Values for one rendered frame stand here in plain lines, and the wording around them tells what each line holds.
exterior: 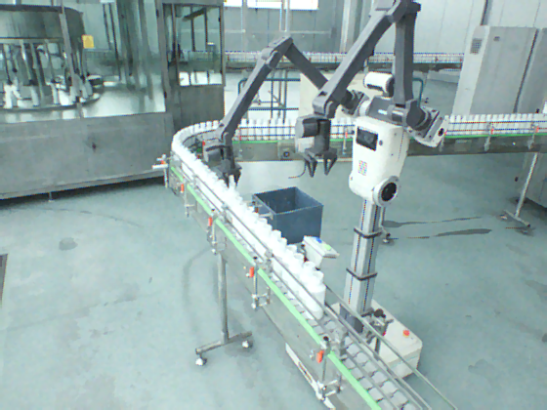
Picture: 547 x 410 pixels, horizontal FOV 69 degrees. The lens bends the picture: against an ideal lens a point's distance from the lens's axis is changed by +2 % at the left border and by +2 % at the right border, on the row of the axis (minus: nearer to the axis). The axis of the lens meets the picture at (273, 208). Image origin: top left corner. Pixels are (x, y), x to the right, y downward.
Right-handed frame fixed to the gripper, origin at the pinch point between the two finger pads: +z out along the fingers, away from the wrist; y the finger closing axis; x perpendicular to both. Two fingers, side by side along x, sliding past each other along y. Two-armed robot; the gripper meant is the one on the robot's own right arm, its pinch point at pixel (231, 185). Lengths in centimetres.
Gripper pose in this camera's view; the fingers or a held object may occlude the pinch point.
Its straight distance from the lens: 181.1
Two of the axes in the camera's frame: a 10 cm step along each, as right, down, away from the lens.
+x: 4.7, 3.9, -7.9
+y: -8.8, 2.9, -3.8
